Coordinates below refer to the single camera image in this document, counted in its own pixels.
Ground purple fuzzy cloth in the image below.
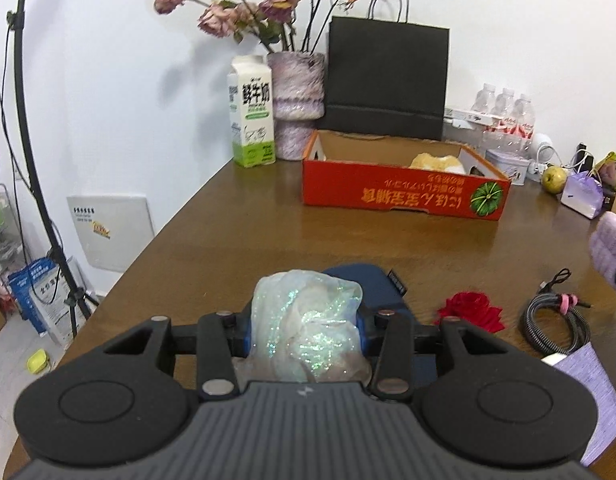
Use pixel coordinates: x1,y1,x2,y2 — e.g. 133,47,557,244
590,211,616,306

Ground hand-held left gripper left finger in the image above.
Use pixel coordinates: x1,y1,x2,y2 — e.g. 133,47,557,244
105,310,253,402

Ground white pink flat box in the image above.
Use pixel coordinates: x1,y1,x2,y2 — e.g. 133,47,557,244
445,106,504,131

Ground small white fan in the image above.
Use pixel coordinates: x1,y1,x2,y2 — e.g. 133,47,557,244
530,132,559,166

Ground small purple gift bag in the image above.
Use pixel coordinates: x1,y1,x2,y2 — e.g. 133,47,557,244
560,170,605,219

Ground white wall panel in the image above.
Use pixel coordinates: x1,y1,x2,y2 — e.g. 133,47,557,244
66,194,155,274

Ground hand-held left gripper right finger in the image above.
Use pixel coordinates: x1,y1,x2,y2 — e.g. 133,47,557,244
355,310,509,403

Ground blue white bag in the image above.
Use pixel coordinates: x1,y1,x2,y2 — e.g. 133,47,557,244
8,256,83,346

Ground black light stand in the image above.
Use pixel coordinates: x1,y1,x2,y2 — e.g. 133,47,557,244
5,0,101,341

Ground green apple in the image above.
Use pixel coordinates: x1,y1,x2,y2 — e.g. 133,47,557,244
541,166,570,194

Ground black paper bag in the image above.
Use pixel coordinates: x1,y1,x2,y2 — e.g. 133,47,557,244
318,0,449,142

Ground red artificial flower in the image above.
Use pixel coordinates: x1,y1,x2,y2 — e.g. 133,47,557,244
435,291,506,335

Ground pink mottled vase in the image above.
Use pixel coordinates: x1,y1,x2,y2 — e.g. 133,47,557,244
267,51,326,161

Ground wire storage rack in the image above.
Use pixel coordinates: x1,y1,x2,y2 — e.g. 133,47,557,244
0,182,26,281

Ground pale purple tin box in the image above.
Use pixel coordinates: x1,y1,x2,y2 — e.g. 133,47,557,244
485,149,529,186

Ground navy blue pouch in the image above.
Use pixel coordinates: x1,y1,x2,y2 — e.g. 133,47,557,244
322,262,415,396

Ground clear water bottle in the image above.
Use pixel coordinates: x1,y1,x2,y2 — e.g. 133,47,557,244
470,82,499,116
510,93,537,146
493,87,517,121

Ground green white milk carton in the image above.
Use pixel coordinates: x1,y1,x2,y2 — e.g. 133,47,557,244
227,55,277,168

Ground orange cardboard box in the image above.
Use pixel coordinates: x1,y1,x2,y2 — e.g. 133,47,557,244
302,130,512,222

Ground dark printed package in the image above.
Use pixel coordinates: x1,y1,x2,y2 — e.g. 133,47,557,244
590,151,616,211

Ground iridescent plastic bag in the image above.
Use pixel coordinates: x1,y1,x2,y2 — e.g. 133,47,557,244
233,269,373,383

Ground black charger with cables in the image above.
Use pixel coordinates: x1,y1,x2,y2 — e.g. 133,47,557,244
563,142,595,171

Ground coiled black cable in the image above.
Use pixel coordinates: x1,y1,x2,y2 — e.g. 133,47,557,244
520,268,594,356

